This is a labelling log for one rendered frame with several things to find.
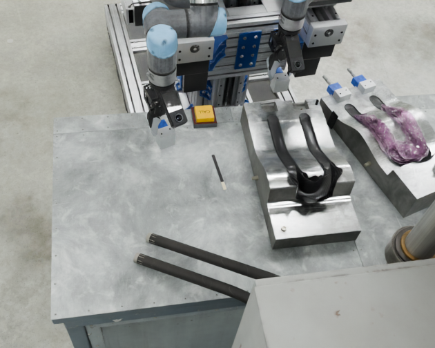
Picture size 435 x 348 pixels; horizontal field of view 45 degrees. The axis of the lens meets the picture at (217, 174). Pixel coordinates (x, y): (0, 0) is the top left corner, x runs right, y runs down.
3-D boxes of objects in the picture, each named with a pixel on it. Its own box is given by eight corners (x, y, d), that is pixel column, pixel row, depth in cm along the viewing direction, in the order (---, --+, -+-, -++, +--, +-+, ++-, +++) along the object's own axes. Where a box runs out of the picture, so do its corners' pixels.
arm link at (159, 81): (181, 72, 139) (152, 80, 136) (180, 84, 143) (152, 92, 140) (169, 53, 143) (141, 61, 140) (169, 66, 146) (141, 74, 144)
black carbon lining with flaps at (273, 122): (264, 119, 176) (268, 99, 168) (310, 116, 178) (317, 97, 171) (288, 208, 156) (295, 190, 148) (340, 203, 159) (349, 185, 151)
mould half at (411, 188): (317, 108, 190) (324, 86, 181) (374, 88, 199) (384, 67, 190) (403, 218, 166) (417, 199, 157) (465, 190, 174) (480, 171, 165)
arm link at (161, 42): (175, 20, 134) (180, 42, 129) (174, 53, 143) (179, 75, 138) (143, 21, 133) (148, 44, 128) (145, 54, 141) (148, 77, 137)
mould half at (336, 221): (239, 121, 184) (245, 93, 173) (311, 116, 188) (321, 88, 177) (272, 249, 155) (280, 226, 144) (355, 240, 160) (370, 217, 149)
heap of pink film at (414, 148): (348, 117, 181) (354, 101, 175) (389, 103, 187) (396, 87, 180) (394, 174, 168) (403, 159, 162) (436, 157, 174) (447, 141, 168)
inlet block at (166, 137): (143, 119, 166) (143, 108, 162) (158, 114, 168) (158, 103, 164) (160, 149, 160) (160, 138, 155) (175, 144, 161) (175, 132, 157)
